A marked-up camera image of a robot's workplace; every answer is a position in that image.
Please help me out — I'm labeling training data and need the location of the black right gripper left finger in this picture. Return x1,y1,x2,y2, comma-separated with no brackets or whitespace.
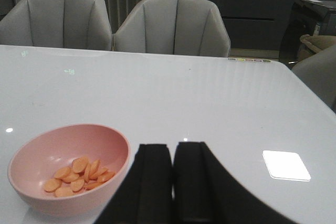
96,144,172,223

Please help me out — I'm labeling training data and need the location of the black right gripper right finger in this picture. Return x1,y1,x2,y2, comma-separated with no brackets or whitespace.
173,142,292,223

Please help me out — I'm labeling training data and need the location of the orange ham slices pile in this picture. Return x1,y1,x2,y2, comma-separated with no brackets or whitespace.
43,156,116,198

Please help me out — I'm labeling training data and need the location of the pink plastic bowl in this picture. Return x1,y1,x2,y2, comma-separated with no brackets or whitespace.
8,124,130,217

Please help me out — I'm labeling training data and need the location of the coloured dots sticker strip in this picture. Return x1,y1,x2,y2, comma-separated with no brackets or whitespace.
228,58,271,63

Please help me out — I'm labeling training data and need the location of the grey chair at side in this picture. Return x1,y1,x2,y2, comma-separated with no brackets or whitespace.
292,46,335,111

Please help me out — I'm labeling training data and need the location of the right grey upholstered chair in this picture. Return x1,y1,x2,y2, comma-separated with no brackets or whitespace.
113,0,230,58

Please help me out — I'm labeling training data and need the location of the grey upholstered chair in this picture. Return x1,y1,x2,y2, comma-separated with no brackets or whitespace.
1,0,112,50
113,0,230,58

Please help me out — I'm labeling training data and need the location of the beige cushion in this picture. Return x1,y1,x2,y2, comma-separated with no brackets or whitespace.
300,34,335,54

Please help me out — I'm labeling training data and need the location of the left grey upholstered chair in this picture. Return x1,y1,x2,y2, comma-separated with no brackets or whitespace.
1,0,112,50

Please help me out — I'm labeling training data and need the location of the dark glossy appliance box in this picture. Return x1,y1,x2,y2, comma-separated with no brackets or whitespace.
279,0,335,67

